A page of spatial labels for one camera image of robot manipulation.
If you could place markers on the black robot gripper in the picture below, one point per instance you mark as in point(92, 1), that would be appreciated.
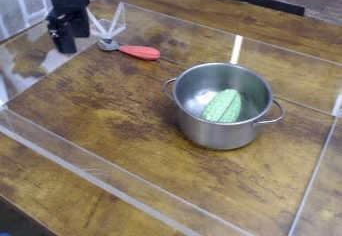
point(59, 29)

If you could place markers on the pink handled metal spoon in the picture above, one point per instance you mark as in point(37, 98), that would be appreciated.
point(141, 52)

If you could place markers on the clear acrylic barrier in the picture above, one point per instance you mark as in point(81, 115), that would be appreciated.
point(89, 142)

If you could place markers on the stainless steel pot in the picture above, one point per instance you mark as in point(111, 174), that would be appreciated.
point(193, 88)

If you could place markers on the green bitter gourd toy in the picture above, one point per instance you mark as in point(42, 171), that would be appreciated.
point(223, 108)

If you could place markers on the black strip on table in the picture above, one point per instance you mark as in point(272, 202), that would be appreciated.
point(276, 5)

